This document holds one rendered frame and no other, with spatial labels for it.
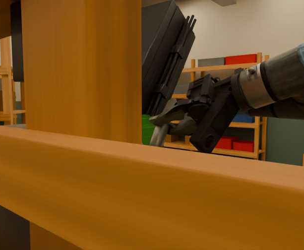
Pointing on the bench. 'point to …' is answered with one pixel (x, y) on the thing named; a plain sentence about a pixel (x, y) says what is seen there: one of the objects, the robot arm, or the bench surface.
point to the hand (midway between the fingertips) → (162, 128)
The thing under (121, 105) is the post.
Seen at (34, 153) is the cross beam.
